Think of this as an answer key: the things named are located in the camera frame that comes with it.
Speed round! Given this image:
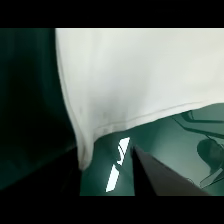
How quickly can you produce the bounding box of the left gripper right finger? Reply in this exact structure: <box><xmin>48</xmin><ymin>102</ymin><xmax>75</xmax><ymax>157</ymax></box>
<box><xmin>132</xmin><ymin>145</ymin><xmax>212</xmax><ymax>197</ymax></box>

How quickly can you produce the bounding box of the white T-shirt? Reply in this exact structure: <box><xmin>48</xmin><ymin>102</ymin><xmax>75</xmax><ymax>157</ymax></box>
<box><xmin>54</xmin><ymin>28</ymin><xmax>224</xmax><ymax>171</ymax></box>

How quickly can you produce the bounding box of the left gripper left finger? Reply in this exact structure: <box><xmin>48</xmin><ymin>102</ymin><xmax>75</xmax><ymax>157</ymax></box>
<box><xmin>0</xmin><ymin>146</ymin><xmax>83</xmax><ymax>197</ymax></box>

